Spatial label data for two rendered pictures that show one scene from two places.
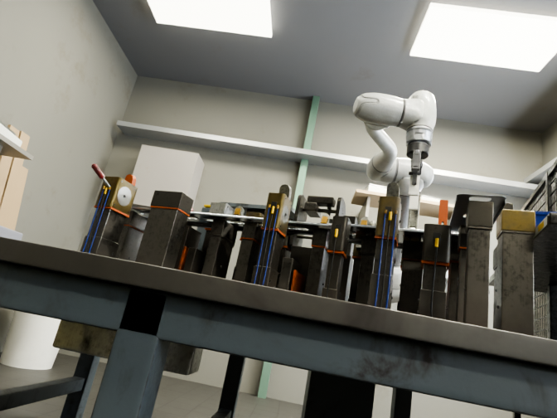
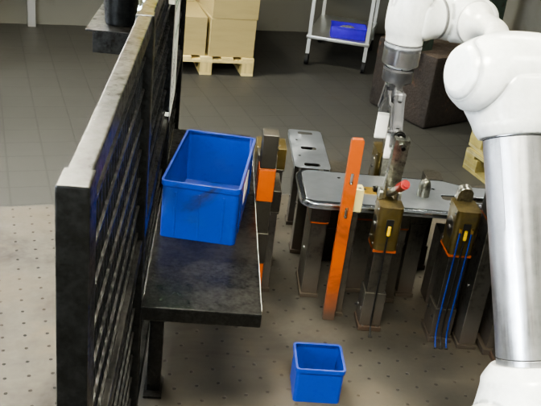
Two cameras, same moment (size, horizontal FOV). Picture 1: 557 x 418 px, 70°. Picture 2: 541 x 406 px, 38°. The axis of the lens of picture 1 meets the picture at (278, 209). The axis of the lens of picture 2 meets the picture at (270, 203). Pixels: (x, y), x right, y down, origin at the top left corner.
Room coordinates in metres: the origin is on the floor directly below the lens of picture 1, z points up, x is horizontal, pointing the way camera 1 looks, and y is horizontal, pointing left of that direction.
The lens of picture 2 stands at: (2.81, -1.54, 1.84)
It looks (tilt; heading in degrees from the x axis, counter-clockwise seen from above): 26 degrees down; 153
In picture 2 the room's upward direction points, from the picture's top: 7 degrees clockwise
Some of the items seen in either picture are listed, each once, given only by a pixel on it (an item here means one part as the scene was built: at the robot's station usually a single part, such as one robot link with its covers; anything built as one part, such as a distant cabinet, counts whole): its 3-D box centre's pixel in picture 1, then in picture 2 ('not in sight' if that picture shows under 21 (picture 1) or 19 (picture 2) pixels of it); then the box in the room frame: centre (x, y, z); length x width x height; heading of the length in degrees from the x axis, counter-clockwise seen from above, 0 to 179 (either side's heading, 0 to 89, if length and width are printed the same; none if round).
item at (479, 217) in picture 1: (477, 266); (298, 180); (0.83, -0.45, 0.84); 0.05 x 0.05 x 0.29; 69
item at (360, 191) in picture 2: not in sight; (344, 251); (1.33, -0.56, 0.88); 0.04 x 0.04 x 0.37; 69
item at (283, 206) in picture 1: (268, 248); not in sight; (1.21, 0.01, 0.87); 0.12 x 0.07 x 0.35; 159
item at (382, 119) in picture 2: (414, 185); (382, 125); (1.18, -0.42, 1.16); 0.03 x 0.01 x 0.07; 69
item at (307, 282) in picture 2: (455, 292); (313, 239); (1.19, -0.58, 0.84); 0.12 x 0.05 x 0.29; 159
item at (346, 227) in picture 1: (334, 265); (422, 218); (1.14, -0.19, 0.84); 0.10 x 0.05 x 0.29; 159
